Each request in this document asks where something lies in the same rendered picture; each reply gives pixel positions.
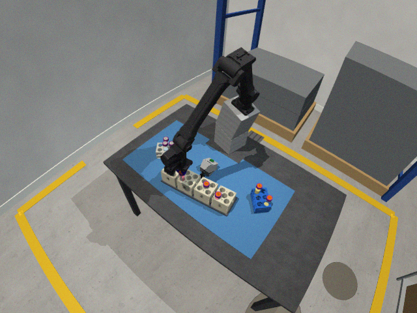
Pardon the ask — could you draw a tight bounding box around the centrifuge tube with yellow liquid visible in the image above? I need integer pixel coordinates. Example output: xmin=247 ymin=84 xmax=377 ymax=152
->
xmin=264 ymin=195 xmax=273 ymax=206

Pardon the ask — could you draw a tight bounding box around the blue tube rack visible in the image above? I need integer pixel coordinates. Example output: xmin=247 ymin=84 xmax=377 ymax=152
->
xmin=250 ymin=188 xmax=272 ymax=213

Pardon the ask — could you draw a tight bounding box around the cream block with round holes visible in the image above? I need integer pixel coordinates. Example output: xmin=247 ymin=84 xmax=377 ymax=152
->
xmin=211 ymin=185 xmax=237 ymax=214
xmin=161 ymin=169 xmax=179 ymax=188
xmin=194 ymin=177 xmax=218 ymax=205
xmin=177 ymin=170 xmax=201 ymax=196

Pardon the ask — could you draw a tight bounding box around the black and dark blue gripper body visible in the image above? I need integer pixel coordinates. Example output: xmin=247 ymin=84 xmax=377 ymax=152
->
xmin=177 ymin=158 xmax=193 ymax=172

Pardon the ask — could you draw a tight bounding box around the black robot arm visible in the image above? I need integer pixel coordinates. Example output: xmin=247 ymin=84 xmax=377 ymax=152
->
xmin=160 ymin=47 xmax=259 ymax=176

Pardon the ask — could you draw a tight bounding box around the white tube rack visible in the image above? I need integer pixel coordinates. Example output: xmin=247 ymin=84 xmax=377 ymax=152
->
xmin=156 ymin=143 xmax=165 ymax=158

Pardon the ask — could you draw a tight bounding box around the blue flat mat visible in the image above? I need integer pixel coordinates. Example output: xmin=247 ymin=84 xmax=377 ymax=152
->
xmin=123 ymin=121 xmax=295 ymax=259

